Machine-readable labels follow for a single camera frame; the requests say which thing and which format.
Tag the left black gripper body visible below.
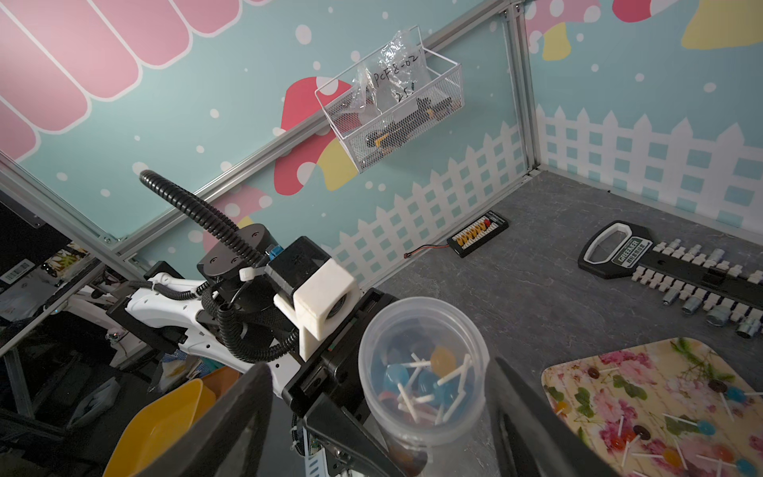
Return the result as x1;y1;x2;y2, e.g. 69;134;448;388
282;288;397;417

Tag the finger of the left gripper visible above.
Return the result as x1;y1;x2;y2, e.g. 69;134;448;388
303;396;405;477

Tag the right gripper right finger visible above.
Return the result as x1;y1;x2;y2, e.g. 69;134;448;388
485;358;617;476

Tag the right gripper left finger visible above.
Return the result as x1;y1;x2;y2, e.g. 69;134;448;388
139;363;273;476

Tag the clear candy jar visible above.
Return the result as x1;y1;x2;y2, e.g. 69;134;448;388
358;297;489;476

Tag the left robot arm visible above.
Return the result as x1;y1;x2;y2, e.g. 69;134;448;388
109;170;401;476

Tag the orange tray outside cell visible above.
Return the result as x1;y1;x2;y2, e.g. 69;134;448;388
202;367;242;399

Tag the yellow plastic bin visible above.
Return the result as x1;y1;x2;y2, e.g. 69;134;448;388
103;379;217;477

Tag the floral rectangular tray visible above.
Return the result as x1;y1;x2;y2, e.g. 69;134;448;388
540;337;763;477

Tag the pile of lollipops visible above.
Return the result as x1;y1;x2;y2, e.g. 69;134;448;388
553;363;763;477

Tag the black parallel charging board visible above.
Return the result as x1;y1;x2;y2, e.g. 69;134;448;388
446;211;510;258

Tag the clear plastic zip bag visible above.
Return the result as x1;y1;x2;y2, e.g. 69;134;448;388
350;28;431;117

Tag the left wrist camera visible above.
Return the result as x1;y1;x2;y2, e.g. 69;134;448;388
265;237;362;361

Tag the black socket holder rail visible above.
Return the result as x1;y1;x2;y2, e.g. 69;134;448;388
577;221;762;339

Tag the white wire basket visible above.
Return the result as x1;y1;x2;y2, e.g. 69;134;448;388
314;26;465;173

